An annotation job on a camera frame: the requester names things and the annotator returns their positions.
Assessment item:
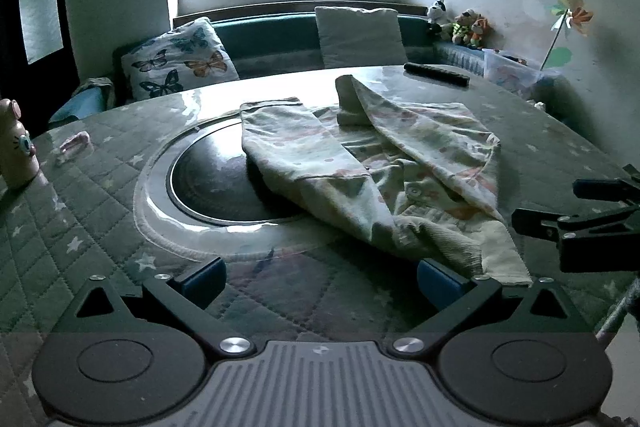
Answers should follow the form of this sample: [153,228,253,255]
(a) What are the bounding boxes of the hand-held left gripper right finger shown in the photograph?
[385,257,571,360]

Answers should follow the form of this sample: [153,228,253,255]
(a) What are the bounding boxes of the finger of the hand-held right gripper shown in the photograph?
[572,163,640,208]
[511,204,640,274]

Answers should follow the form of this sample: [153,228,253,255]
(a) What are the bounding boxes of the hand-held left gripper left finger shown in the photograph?
[75,256,257,360]

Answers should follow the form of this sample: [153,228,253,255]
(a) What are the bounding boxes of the pale patterned garment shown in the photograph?
[240,74,532,285]

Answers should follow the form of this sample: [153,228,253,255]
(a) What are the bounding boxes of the round black stove plate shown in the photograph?
[134,114,361,260]

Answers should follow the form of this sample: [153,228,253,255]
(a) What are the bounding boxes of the clear plastic storage box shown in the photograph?
[482,48,562,100]

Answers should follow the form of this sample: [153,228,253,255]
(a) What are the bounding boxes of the black remote control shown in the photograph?
[404,63,471,88]

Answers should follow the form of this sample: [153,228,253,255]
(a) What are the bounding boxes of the colourful pinwheel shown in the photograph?
[540,0,595,70]

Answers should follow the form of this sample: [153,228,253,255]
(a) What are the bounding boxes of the small pink clip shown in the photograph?
[55,131,93,165]

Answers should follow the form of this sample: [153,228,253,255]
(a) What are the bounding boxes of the plush toy in green shirt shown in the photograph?
[452,9,478,46]

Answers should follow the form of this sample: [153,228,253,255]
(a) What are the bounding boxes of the teal folded cushion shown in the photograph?
[47,77,117,128]

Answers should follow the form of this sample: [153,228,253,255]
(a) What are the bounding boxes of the butterfly print pillow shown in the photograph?
[121,17,240,102]

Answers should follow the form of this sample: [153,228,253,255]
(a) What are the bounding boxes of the pink cat bottle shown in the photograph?
[0,98,40,190]

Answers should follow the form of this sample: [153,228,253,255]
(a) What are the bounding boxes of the black and white cow plush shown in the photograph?
[426,0,454,38]

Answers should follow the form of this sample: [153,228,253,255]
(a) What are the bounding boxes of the teal sofa bench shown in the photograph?
[112,4,501,102]

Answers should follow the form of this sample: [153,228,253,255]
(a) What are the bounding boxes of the plain white pillow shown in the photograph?
[315,6,408,68]

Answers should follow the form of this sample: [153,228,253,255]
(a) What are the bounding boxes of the dark door with glass pane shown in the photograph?
[0,0,76,118]

